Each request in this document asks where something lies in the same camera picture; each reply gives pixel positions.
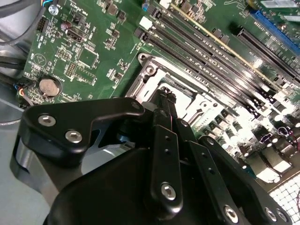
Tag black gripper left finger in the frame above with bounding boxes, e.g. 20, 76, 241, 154
10, 86, 184, 216

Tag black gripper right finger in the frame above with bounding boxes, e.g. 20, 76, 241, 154
167, 90, 295, 225

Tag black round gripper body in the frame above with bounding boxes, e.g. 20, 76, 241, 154
45, 116, 227, 225

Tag metal socket cover frame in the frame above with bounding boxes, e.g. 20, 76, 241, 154
140, 67, 223, 127

